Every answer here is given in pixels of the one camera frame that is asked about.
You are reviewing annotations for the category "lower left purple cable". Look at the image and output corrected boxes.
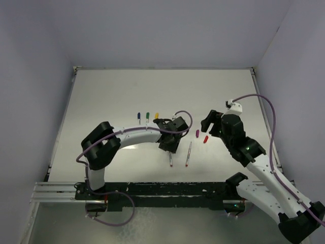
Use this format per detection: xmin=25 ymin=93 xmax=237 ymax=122
xmin=85 ymin=191 xmax=136 ymax=226

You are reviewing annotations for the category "red pen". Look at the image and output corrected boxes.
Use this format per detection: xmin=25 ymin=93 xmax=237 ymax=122
xmin=185 ymin=141 xmax=192 ymax=167

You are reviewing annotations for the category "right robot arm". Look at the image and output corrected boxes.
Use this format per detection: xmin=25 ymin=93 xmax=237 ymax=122
xmin=201 ymin=110 xmax=324 ymax=243

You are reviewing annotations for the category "green pen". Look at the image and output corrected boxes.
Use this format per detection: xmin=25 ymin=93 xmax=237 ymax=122
xmin=146 ymin=112 xmax=150 ymax=124

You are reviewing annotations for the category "purple pen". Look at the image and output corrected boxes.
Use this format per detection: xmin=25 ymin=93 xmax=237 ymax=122
xmin=169 ymin=152 xmax=173 ymax=167

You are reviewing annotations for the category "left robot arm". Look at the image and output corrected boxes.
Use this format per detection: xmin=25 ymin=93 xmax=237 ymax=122
xmin=81 ymin=117 xmax=189 ymax=199

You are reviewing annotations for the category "aluminium rail frame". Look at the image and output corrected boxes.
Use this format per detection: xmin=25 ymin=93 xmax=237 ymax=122
xmin=31 ymin=182 xmax=76 ymax=203

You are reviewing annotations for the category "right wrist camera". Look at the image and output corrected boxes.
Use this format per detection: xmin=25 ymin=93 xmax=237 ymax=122
xmin=224 ymin=99 xmax=243 ymax=116

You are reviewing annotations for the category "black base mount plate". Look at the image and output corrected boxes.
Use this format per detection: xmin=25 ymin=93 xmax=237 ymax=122
xmin=74 ymin=182 xmax=246 ymax=212

